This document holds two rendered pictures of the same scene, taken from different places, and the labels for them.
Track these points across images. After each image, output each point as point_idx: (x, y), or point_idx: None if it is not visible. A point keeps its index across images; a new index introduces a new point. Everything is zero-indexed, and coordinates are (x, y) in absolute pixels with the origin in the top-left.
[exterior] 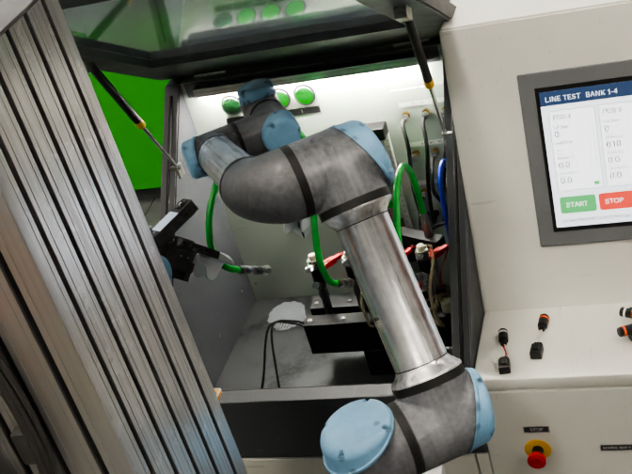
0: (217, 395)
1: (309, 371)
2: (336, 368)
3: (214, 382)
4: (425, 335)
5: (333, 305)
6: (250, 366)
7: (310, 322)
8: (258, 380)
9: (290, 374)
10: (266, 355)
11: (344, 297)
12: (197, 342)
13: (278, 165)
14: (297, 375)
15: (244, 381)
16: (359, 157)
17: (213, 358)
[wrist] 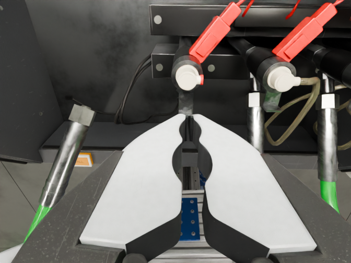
0: (91, 163)
1: (145, 43)
2: (174, 39)
3: (41, 57)
4: None
5: (189, 30)
6: (66, 26)
7: (162, 71)
8: (89, 53)
9: (123, 46)
10: (77, 5)
11: (206, 8)
12: (0, 80)
13: None
14: (132, 49)
15: (74, 54)
16: None
17: (22, 44)
